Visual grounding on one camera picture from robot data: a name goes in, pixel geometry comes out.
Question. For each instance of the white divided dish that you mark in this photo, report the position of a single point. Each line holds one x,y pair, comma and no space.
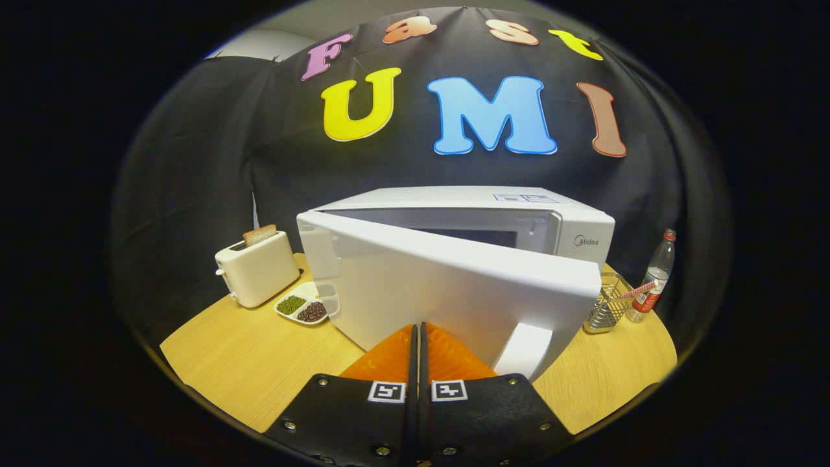
327,290

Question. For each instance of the dark red beans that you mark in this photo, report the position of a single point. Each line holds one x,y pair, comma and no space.
312,312

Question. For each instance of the pink striped straw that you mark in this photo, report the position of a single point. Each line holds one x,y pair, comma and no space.
639,290

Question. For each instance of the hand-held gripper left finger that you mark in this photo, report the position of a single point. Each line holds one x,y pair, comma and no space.
410,428

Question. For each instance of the clear plastic bottle red label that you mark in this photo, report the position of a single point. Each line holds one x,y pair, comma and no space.
652,285

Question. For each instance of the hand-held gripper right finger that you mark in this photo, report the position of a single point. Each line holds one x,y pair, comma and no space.
428,428

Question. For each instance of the white microwave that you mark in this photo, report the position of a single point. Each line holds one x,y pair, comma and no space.
441,285

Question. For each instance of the toast slice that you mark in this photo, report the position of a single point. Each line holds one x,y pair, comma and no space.
259,234

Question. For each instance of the green beans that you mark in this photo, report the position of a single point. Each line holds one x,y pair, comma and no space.
291,305

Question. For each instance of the white toaster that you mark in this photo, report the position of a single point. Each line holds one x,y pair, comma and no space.
259,272

